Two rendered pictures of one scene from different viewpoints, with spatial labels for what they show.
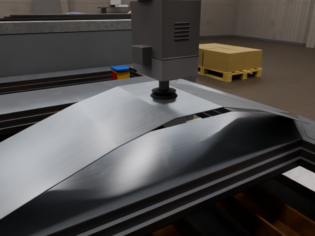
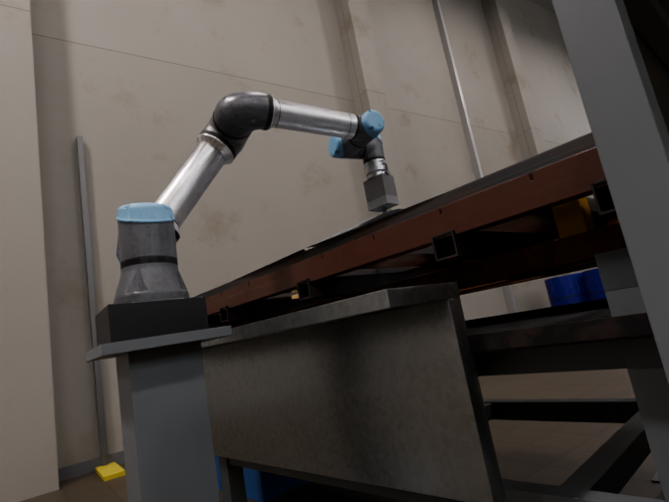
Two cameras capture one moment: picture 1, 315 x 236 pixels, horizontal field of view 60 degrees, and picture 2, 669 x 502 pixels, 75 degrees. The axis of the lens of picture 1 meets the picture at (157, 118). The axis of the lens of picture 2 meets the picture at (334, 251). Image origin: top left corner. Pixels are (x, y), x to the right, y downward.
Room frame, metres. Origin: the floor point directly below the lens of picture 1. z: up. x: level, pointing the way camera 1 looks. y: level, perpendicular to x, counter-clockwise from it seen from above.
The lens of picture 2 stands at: (1.76, -0.49, 0.63)
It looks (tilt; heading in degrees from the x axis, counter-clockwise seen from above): 10 degrees up; 168
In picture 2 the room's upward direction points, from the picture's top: 10 degrees counter-clockwise
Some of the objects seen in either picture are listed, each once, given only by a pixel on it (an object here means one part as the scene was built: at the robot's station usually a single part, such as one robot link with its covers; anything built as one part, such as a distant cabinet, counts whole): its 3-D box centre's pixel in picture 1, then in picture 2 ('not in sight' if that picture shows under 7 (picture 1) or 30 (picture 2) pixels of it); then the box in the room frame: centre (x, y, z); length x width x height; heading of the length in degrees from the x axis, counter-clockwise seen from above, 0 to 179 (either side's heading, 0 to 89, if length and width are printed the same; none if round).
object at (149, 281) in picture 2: not in sight; (150, 284); (0.76, -0.69, 0.80); 0.15 x 0.15 x 0.10
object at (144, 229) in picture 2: not in sight; (146, 233); (0.75, -0.69, 0.92); 0.13 x 0.12 x 0.14; 17
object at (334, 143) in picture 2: not in sight; (348, 144); (0.46, -0.10, 1.21); 0.11 x 0.11 x 0.08; 17
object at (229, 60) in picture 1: (219, 60); not in sight; (5.10, -1.15, 0.23); 1.37 x 0.94 x 0.45; 25
